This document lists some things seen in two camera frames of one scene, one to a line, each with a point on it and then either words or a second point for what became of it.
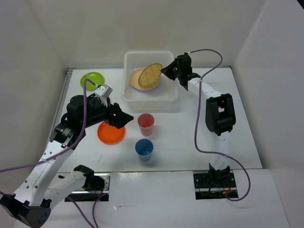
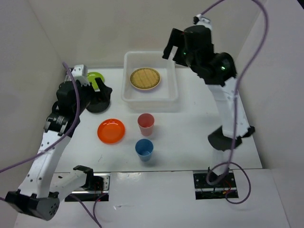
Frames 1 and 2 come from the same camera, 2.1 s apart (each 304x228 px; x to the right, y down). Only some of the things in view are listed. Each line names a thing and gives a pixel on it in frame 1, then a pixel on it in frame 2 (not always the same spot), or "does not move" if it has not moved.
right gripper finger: x=171 y=70 to x=180 y=57
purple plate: x=155 y=88 does not move
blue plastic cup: x=144 y=147 does not move
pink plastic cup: x=146 y=121 does not move
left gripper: x=120 y=119 to x=104 y=94
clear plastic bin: x=145 y=87 does not move
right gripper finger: x=171 y=73 to x=176 y=39
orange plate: x=110 y=135 does not move
